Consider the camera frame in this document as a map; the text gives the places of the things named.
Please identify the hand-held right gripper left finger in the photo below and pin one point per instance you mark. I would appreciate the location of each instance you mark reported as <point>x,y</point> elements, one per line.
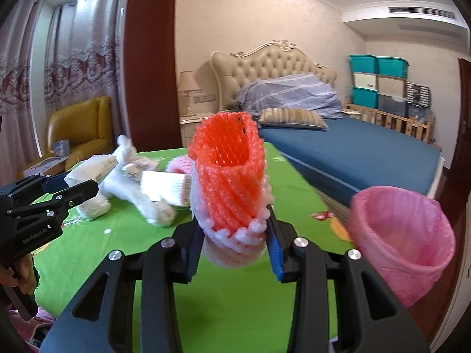
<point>195,261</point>

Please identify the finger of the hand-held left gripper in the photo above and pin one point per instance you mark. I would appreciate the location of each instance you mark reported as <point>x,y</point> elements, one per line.
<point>81,191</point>
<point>59,183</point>

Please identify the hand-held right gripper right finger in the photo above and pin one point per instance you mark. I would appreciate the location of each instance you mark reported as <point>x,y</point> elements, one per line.
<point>276,253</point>

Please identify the white foam fruit net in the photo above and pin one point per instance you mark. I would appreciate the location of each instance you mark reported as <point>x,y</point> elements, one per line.
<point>228,253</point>

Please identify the orange foam fruit net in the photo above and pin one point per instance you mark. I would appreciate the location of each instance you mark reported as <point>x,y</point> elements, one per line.
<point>228,191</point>

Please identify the pink bag lined trash bin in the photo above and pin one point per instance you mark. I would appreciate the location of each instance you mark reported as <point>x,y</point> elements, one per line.
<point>404,275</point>

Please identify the person's left hand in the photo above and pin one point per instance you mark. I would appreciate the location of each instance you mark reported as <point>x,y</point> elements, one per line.
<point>27,271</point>

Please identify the white cardboard box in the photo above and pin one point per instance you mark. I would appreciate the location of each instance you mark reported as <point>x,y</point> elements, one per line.
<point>46,167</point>

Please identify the small printed box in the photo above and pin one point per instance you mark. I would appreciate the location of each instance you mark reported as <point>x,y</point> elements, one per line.
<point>60,146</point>

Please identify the white foam wrap sheet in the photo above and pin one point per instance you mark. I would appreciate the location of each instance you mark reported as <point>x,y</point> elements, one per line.
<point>125,187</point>

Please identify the yellow leather armchair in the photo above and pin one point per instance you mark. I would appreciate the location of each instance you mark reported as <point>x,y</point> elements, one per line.
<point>84,117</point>

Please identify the white carton box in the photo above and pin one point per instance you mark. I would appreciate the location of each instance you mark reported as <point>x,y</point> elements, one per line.
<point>163,187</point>

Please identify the pink foam fruit net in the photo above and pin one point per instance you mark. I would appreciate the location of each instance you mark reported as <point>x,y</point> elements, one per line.
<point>180,164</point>

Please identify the person's pink clothing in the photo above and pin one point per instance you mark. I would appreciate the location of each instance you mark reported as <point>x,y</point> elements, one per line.
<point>22,332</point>

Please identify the pink lace curtain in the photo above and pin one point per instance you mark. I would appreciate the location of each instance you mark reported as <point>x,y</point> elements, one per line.
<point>73,62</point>

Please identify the cream nightstand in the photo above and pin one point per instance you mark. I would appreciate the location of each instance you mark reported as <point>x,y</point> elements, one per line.
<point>191,125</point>

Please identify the bed with blue sheet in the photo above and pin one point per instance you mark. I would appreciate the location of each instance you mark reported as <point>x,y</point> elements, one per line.
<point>360,154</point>

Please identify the striped pillow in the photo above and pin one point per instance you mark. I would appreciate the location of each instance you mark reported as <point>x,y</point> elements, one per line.
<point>290,117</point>

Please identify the beige bedside lamp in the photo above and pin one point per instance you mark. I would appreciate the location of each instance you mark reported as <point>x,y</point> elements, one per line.
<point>187,81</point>

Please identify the blue striped duvet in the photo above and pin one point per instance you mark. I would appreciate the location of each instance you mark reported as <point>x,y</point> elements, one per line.
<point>294,92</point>

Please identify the teal storage bin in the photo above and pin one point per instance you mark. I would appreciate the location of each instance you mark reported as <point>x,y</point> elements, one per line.
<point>392,67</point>
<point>362,64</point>
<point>364,98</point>

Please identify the grey clear storage bin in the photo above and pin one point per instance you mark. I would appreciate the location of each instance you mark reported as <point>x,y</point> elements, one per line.
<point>392,104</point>

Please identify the beige tufted headboard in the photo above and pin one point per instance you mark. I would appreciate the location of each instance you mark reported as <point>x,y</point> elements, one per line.
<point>257,66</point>

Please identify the beige storage bin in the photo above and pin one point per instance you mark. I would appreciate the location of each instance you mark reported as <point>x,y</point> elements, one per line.
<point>364,81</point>
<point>390,85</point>

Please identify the dark storage bag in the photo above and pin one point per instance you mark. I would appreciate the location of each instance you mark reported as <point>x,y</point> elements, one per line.
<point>418,112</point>

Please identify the dark brown door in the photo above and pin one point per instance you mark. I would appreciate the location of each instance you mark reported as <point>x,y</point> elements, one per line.
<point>464,117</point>

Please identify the ceiling air vent grille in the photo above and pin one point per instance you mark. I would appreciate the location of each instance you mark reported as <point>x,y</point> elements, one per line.
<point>423,11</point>

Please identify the wall switch panel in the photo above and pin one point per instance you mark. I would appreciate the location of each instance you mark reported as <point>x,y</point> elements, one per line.
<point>204,99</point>

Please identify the wooden crib rail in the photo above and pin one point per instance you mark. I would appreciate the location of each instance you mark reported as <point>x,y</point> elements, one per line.
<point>386,121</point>

